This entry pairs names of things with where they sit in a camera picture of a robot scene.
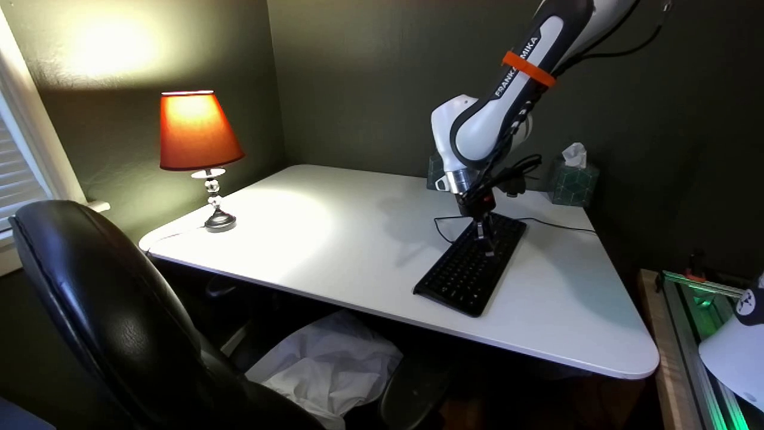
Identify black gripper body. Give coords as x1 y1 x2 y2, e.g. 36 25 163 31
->
455 170 502 221

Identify black computer keyboard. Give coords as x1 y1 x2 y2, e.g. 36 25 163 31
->
412 208 530 319

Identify teal tissue box crumpled tissue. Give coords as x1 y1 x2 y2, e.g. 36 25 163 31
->
548 141 603 209

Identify wooden board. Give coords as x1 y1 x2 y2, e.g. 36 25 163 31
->
636 264 705 430

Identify white plastic bag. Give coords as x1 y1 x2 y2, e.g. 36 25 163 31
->
244 307 406 430

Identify black cap white logo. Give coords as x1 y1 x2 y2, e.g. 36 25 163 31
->
732 273 764 326

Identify white dome shaped object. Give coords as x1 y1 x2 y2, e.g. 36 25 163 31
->
697 312 764 412

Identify table lamp orange shade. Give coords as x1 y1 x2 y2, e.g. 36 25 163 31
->
156 88 249 236

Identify black leather office chair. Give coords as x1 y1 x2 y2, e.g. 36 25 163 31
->
8 199 329 430

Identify window with white blinds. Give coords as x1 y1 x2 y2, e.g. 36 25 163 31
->
0 6 92 277

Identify thin black keyboard cable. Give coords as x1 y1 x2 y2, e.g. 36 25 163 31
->
433 212 597 245

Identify orange strap on arm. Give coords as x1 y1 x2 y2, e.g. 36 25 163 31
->
502 49 562 90

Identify metal frame with green light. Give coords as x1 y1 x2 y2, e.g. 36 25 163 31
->
660 267 757 430

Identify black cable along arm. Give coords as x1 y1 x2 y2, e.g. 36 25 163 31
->
582 0 675 65

